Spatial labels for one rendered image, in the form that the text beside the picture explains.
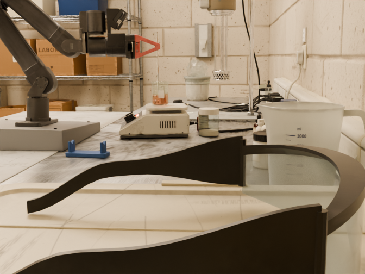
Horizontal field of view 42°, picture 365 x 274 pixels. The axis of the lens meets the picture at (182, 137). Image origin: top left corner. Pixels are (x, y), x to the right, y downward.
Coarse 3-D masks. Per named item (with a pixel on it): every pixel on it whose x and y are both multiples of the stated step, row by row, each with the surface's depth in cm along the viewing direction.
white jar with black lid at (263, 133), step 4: (256, 132) 99; (260, 132) 99; (264, 132) 99; (256, 136) 96; (260, 136) 96; (264, 136) 95; (256, 140) 97; (260, 140) 96; (264, 140) 95; (256, 144) 97; (260, 144) 96; (264, 144) 96
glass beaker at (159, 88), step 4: (152, 80) 136; (156, 80) 135; (160, 80) 135; (164, 80) 135; (152, 84) 136; (156, 84) 135; (160, 84) 135; (164, 84) 136; (152, 88) 136; (156, 88) 135; (160, 88) 135; (164, 88) 136; (152, 92) 137; (156, 92) 136; (160, 92) 136; (164, 92) 136; (152, 96) 137; (156, 96) 136; (160, 96) 136; (164, 96) 136; (152, 100) 137; (156, 100) 136; (160, 100) 136; (164, 100) 136; (168, 100) 138; (152, 104) 138; (156, 104) 136; (160, 104) 136; (164, 104) 136
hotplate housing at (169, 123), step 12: (144, 120) 132; (156, 120) 133; (168, 120) 133; (180, 120) 133; (120, 132) 133; (132, 132) 133; (144, 132) 133; (156, 132) 133; (168, 132) 134; (180, 132) 134
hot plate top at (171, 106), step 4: (148, 104) 141; (168, 104) 141; (172, 104) 140; (176, 104) 140; (180, 104) 140; (184, 104) 140; (148, 108) 133; (152, 108) 133; (156, 108) 133; (160, 108) 133; (164, 108) 133; (168, 108) 133; (172, 108) 133; (176, 108) 133; (180, 108) 133; (184, 108) 133
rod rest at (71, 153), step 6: (72, 144) 112; (102, 144) 109; (72, 150) 112; (78, 150) 113; (102, 150) 109; (66, 156) 111; (72, 156) 110; (78, 156) 110; (84, 156) 110; (90, 156) 109; (96, 156) 109; (102, 156) 109
